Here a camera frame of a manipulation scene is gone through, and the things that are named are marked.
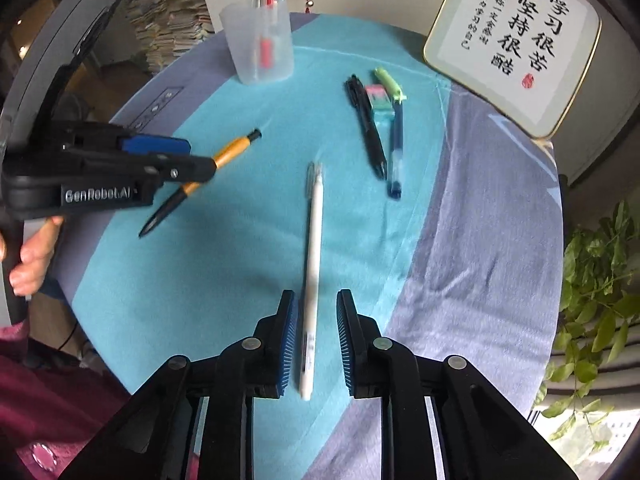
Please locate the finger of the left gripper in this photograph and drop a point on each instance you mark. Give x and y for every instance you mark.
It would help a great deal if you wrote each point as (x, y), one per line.
(160, 168)
(145, 144)

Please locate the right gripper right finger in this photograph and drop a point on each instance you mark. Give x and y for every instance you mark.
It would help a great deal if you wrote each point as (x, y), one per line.
(363, 349)

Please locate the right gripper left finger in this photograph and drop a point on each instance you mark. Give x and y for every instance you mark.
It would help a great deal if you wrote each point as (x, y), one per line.
(278, 334)

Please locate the orange black pen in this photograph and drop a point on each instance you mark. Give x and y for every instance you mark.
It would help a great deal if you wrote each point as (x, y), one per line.
(231, 151)

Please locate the white capped pen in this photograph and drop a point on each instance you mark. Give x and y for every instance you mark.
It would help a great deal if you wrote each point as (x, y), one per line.
(312, 281)

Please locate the frosted plastic cup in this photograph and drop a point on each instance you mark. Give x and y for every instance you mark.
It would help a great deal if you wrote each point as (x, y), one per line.
(241, 27)

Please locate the blue ink capped pen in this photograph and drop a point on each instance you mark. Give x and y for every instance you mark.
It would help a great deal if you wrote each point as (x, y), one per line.
(396, 152)

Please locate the red grip pen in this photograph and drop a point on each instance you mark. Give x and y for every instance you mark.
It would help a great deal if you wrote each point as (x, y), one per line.
(265, 41)

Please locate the pink sleeve forearm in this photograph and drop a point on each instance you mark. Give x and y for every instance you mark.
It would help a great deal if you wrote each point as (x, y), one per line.
(48, 415)

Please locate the left hand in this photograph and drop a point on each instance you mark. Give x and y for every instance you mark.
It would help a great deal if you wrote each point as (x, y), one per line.
(27, 276)

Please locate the stack of papers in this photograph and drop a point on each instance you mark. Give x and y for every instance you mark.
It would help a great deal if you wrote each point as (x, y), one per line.
(167, 29)

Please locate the blue grey tablecloth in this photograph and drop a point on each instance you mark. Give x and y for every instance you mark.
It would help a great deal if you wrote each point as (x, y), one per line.
(467, 262)

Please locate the pink green eraser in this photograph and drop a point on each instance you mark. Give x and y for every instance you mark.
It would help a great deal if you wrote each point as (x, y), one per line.
(379, 100)

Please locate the green potted plant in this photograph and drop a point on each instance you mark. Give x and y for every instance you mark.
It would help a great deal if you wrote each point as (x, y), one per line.
(596, 312)

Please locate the calligraphy framed board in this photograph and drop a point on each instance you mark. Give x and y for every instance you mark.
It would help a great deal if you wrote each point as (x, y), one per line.
(527, 58)

